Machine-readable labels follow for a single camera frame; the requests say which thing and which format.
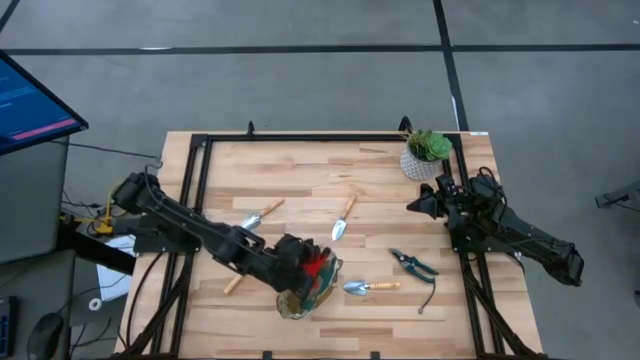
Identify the white paper sheets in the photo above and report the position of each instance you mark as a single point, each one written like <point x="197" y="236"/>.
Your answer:
<point x="112" y="280"/>

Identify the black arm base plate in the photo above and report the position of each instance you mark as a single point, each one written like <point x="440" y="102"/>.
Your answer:
<point x="160" y="245"/>
<point x="462" y="245"/>

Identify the white tape roll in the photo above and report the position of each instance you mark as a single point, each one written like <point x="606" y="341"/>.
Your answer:
<point x="90" y="304"/>

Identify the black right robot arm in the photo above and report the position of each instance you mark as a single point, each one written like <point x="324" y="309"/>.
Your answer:
<point x="525" y="235"/>

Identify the grey cabinet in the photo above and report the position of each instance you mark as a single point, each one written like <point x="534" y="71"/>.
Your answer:
<point x="30" y="200"/>

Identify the black computer mouse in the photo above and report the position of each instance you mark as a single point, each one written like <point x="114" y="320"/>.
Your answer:
<point x="45" y="337"/>

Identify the green beige gardening bag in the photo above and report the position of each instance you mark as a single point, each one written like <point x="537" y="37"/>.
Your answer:
<point x="300" y="307"/>

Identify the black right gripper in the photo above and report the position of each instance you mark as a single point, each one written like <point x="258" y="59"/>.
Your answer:
<point x="452" y="202"/>

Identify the black metal table frame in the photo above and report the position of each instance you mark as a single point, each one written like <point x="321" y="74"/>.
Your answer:
<point x="325" y="137"/>

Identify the succulent in white pot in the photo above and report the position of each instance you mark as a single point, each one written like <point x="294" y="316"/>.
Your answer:
<point x="417" y="167"/>

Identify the computer monitor blue screen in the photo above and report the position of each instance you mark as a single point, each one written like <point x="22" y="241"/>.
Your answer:
<point x="30" y="110"/>

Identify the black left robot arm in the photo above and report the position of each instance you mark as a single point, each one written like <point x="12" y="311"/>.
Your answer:
<point x="180" y="220"/>

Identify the red fabric item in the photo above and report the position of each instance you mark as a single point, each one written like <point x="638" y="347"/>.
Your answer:
<point x="314" y="267"/>

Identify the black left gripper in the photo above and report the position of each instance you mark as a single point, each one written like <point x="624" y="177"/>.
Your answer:
<point x="290" y="260"/>

